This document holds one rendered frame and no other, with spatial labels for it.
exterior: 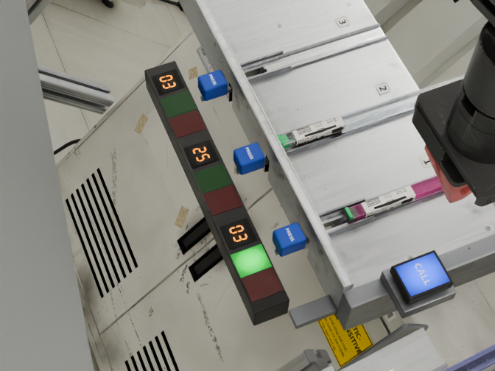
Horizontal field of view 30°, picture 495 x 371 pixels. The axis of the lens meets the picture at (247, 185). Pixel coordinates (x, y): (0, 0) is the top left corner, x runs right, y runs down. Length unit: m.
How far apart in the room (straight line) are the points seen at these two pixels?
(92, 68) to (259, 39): 1.31
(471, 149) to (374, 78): 0.43
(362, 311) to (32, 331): 0.35
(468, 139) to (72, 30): 1.88
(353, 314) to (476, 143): 0.33
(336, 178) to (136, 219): 0.65
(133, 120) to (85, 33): 0.88
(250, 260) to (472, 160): 0.35
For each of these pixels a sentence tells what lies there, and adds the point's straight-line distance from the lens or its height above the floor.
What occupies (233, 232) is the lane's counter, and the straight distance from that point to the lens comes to 1.00.
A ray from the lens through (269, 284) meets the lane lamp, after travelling 0.97.
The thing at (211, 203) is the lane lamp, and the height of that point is 0.65.
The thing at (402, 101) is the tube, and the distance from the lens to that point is 1.08.
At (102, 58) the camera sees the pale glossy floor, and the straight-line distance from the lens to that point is 2.48.
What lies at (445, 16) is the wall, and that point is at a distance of 3.28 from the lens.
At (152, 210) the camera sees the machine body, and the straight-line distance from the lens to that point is 1.59.
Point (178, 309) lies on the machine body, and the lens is 1.53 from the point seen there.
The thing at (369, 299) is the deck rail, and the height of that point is 0.74.
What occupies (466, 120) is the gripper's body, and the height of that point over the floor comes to 0.97.
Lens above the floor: 1.13
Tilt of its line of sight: 26 degrees down
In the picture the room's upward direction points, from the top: 49 degrees clockwise
